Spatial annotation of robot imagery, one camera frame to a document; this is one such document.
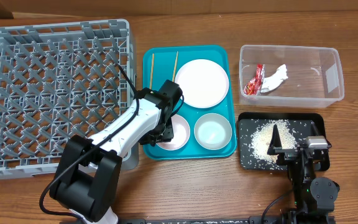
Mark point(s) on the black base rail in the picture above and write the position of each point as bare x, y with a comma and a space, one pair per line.
250, 220

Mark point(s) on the red sauce packet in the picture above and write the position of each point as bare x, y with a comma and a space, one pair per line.
253, 87

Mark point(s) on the wooden chopstick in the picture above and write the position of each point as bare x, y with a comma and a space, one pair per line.
151, 71
175, 67

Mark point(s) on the teal serving tray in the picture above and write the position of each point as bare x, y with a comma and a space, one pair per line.
163, 71

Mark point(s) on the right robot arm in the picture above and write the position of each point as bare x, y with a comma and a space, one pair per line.
314, 196

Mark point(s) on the clear plastic bin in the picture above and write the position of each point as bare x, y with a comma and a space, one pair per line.
315, 77

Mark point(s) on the grey dishwasher rack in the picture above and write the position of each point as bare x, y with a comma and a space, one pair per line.
56, 81

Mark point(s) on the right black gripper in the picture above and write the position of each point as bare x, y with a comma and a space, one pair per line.
288, 154

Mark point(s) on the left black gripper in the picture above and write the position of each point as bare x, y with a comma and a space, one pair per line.
167, 134

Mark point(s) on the large white plate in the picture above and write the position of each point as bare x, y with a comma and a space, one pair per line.
204, 83

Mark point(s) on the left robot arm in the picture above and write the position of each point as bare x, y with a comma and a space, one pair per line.
88, 172

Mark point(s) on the pink shallow bowl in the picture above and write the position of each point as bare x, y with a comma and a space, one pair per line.
181, 134

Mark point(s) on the pile of rice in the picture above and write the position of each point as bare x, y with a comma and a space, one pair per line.
261, 139

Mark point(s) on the white napkin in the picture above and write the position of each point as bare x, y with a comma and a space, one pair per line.
274, 81

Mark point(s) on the black waste tray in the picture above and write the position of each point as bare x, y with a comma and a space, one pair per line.
248, 122

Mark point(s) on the grey bowl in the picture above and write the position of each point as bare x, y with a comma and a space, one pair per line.
213, 131

